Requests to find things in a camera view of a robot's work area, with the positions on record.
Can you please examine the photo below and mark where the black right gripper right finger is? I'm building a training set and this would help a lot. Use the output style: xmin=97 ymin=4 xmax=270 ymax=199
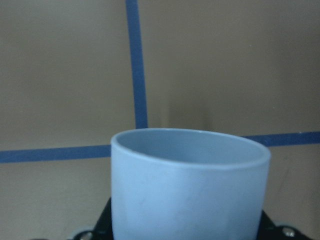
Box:
xmin=256 ymin=211 xmax=312 ymax=240

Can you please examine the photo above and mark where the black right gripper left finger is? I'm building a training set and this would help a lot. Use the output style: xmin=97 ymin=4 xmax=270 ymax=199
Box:
xmin=72 ymin=198 xmax=113 ymax=240

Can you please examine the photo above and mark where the light blue cup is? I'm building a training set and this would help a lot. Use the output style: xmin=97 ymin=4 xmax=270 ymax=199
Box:
xmin=110 ymin=128 xmax=271 ymax=240

